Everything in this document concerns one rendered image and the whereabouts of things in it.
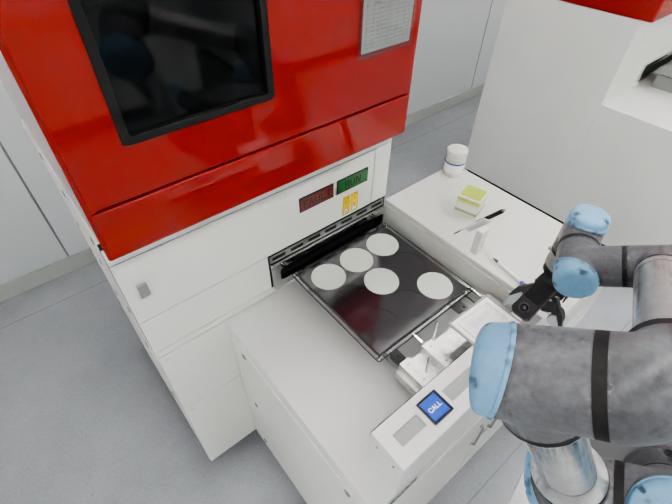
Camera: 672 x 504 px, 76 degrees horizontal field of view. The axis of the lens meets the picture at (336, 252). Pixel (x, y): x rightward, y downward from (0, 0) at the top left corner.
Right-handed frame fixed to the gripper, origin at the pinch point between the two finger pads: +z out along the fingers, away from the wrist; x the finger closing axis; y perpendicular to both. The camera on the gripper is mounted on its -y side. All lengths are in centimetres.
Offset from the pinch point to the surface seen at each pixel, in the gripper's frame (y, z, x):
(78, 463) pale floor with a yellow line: -116, 95, 94
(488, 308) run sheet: -5.0, -2.4, 8.5
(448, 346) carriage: -15.7, 6.5, 10.2
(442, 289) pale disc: -3.7, 4.6, 23.0
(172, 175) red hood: -58, -41, 53
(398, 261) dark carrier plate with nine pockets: -5.5, 4.7, 38.6
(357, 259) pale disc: -14.6, 4.6, 46.9
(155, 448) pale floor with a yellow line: -90, 95, 80
